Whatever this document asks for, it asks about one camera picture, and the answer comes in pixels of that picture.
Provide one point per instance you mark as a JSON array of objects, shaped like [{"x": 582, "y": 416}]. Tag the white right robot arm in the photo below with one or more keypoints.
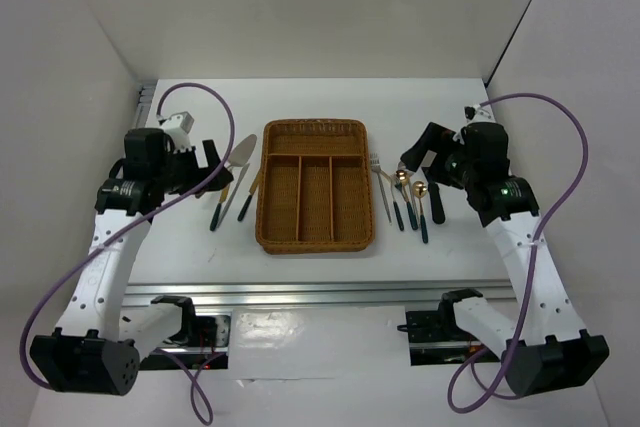
[{"x": 549, "y": 347}]

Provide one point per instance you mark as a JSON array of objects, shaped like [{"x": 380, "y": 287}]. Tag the brown wicker cutlery tray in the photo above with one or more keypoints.
[{"x": 315, "y": 192}]

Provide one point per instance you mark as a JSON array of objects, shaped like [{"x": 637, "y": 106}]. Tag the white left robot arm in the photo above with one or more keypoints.
[{"x": 93, "y": 347}]

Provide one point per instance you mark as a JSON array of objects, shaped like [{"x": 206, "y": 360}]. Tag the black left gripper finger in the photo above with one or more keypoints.
[
  {"x": 221, "y": 181},
  {"x": 211, "y": 153}
]

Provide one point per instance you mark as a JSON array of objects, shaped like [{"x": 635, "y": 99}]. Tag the black handled metal spatula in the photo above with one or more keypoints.
[{"x": 436, "y": 205}]

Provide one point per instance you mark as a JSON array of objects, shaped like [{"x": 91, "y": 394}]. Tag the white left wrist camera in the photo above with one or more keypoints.
[{"x": 178, "y": 127}]

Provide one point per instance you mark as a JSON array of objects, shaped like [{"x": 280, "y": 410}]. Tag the aluminium table rail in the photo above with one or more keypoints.
[{"x": 313, "y": 294}]

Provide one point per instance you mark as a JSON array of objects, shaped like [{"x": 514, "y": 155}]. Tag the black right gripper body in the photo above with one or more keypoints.
[{"x": 450, "y": 166}]

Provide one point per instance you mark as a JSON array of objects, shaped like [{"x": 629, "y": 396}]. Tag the gold spoon green handle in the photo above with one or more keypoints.
[
  {"x": 402, "y": 182},
  {"x": 419, "y": 189}
]

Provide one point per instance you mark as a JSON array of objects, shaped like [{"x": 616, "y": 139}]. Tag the silver cake server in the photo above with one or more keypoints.
[{"x": 241, "y": 153}]

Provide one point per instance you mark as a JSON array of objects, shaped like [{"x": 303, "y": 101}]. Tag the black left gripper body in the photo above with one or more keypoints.
[{"x": 181, "y": 173}]

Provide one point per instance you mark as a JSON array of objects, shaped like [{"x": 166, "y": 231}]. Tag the silver fork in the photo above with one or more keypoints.
[{"x": 376, "y": 168}]

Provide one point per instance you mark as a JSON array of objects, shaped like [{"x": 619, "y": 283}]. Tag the gold fork green handle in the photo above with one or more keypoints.
[{"x": 398, "y": 215}]

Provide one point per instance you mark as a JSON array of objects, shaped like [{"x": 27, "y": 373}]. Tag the gold knife green handle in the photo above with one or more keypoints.
[
  {"x": 254, "y": 186},
  {"x": 218, "y": 209}
]

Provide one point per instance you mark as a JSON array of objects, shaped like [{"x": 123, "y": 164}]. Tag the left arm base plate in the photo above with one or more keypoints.
[{"x": 209, "y": 342}]

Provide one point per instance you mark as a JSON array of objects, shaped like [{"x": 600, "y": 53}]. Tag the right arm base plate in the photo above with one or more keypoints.
[{"x": 430, "y": 343}]

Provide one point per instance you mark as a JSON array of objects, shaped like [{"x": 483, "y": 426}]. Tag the silver table knife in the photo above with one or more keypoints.
[{"x": 234, "y": 191}]

